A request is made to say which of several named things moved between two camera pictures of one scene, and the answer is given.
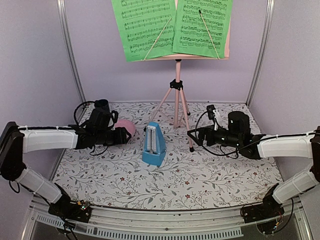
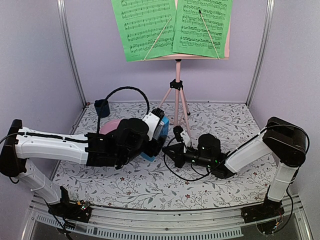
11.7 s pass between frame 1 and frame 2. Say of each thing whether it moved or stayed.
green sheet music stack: stayed
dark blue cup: stayed
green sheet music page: stayed
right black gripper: moved
